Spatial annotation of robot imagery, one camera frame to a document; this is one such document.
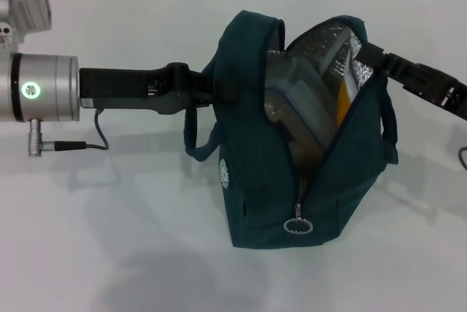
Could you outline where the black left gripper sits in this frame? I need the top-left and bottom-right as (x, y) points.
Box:
(78, 61), (242, 116)

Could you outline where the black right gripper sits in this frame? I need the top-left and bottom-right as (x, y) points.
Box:
(355, 40), (467, 122)

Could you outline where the yellow banana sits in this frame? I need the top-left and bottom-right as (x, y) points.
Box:
(335, 77), (359, 124)

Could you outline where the dark teal insulated lunch bag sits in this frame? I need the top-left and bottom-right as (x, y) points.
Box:
(184, 8), (399, 251)

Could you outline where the clear plastic food container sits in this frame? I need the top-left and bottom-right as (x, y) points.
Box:
(264, 27), (362, 167)

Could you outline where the grey left gripper cable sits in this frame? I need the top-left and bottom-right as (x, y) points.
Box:
(28, 109), (111, 157)

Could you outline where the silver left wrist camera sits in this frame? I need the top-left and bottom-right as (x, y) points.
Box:
(0, 0), (54, 52)

